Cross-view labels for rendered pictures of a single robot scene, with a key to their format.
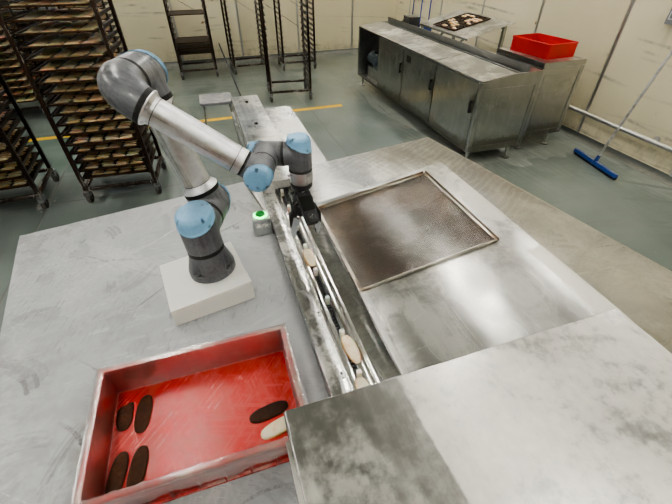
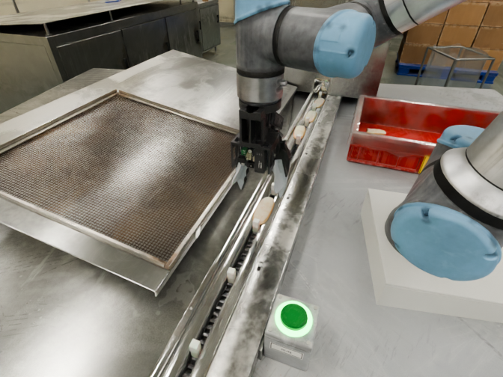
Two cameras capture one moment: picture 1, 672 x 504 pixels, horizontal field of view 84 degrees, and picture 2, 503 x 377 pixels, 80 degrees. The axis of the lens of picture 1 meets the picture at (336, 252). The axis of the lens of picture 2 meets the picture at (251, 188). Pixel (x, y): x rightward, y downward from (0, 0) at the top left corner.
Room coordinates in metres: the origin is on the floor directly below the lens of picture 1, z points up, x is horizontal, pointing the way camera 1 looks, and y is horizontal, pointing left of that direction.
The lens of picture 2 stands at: (1.46, 0.40, 1.32)
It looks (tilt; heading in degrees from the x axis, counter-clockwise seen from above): 37 degrees down; 218
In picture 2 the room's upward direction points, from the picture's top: straight up
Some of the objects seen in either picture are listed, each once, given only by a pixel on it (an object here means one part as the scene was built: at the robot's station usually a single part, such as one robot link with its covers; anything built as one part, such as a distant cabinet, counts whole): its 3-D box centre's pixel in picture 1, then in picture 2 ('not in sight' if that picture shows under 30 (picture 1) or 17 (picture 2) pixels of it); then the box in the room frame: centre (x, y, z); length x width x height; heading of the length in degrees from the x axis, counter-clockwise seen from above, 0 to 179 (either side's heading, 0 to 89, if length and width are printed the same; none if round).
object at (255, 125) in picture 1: (259, 134); not in sight; (2.07, 0.44, 0.89); 1.25 x 0.18 x 0.09; 18
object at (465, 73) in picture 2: not in sight; (444, 90); (-1.56, 0.13, 0.42); 0.40 x 0.31 x 0.67; 42
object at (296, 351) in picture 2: (262, 226); (289, 336); (1.24, 0.30, 0.84); 0.08 x 0.08 x 0.11; 18
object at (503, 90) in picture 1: (446, 69); not in sight; (5.01, -1.38, 0.51); 3.00 x 1.26 x 1.03; 18
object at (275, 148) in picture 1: (265, 155); (329, 40); (1.05, 0.21, 1.24); 0.11 x 0.11 x 0.08; 0
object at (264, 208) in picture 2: (309, 256); (263, 209); (1.03, 0.10, 0.86); 0.10 x 0.04 x 0.01; 18
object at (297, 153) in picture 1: (298, 152); (263, 32); (1.07, 0.11, 1.24); 0.09 x 0.08 x 0.11; 90
